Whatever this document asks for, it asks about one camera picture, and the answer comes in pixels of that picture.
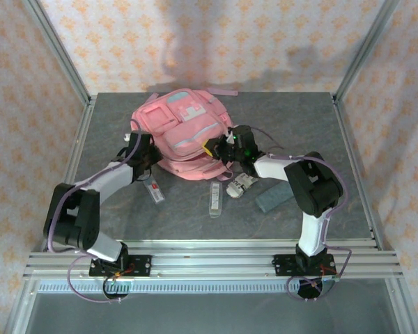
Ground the pink school backpack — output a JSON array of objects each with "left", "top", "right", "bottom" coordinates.
[{"left": 130, "top": 88, "right": 239, "bottom": 182}]

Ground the clear plastic case red label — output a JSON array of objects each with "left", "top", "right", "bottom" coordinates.
[{"left": 142, "top": 177, "right": 167, "bottom": 206}]

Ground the white black printed pouch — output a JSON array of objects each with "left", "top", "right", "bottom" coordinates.
[{"left": 226, "top": 172, "right": 259, "bottom": 200}]

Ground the clear plastic case white label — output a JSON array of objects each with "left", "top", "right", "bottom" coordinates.
[{"left": 208, "top": 180, "right": 224, "bottom": 218}]

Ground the grey blue folded cloth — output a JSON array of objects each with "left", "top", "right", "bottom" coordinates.
[{"left": 256, "top": 182, "right": 295, "bottom": 213}]

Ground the aluminium table side rail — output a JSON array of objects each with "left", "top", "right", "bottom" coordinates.
[
  {"left": 332, "top": 93, "right": 385, "bottom": 250},
  {"left": 41, "top": 99, "right": 98, "bottom": 252}
]

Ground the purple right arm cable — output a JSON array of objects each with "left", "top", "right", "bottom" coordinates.
[{"left": 250, "top": 127, "right": 353, "bottom": 302}]

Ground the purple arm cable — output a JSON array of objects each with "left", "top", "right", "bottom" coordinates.
[
  {"left": 45, "top": 118, "right": 150, "bottom": 304},
  {"left": 250, "top": 127, "right": 353, "bottom": 302}
]

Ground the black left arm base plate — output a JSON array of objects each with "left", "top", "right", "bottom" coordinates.
[{"left": 88, "top": 253, "right": 153, "bottom": 278}]

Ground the long aluminium base rail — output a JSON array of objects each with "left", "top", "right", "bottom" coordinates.
[{"left": 22, "top": 239, "right": 404, "bottom": 280}]

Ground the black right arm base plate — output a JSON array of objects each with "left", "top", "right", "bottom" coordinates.
[{"left": 273, "top": 253, "right": 336, "bottom": 278}]

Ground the aluminium frame post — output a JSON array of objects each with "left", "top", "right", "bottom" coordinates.
[
  {"left": 20, "top": 0, "right": 92, "bottom": 105},
  {"left": 333, "top": 0, "right": 402, "bottom": 102}
]

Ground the slotted grey cable duct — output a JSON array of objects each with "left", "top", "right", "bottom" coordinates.
[{"left": 37, "top": 280, "right": 337, "bottom": 294}]

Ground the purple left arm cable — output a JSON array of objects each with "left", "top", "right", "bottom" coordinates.
[{"left": 45, "top": 118, "right": 150, "bottom": 304}]

